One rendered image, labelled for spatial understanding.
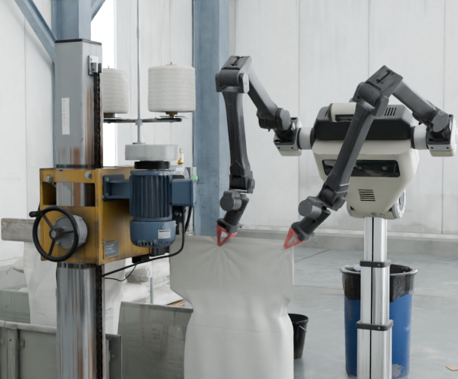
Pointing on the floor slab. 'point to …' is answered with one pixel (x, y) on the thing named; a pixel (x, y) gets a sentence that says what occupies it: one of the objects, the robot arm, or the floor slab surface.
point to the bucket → (298, 321)
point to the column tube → (68, 66)
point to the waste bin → (352, 281)
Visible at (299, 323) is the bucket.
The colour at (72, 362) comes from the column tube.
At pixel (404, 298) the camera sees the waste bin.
